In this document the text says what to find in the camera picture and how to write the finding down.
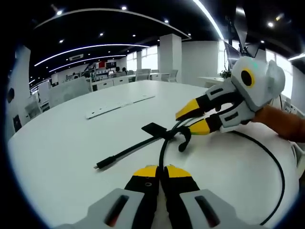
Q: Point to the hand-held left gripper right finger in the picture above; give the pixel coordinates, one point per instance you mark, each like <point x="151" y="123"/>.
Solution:
<point x="188" y="207"/>

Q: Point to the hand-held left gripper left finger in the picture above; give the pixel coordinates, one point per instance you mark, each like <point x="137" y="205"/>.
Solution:
<point x="133" y="205"/>

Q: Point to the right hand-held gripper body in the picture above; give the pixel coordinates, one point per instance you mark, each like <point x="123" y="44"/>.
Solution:
<point x="262" y="81"/>

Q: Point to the white desk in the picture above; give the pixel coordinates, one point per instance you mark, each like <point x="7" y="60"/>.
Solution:
<point x="59" y="155"/>

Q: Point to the small green plant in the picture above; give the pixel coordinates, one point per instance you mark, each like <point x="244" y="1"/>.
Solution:
<point x="225" y="74"/>

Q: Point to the white office chair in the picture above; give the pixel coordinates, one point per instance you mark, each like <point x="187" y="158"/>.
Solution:
<point x="143" y="74"/>
<point x="173" y="75"/>

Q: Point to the narrow white square pillar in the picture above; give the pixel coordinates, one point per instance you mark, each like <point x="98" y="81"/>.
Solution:
<point x="170" y="57"/>

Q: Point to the long curved ceiling light strip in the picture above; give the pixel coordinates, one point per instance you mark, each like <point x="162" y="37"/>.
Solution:
<point x="209" y="19"/>

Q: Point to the ceiling air vent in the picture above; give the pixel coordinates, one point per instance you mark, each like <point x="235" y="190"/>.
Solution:
<point x="76" y="57"/>

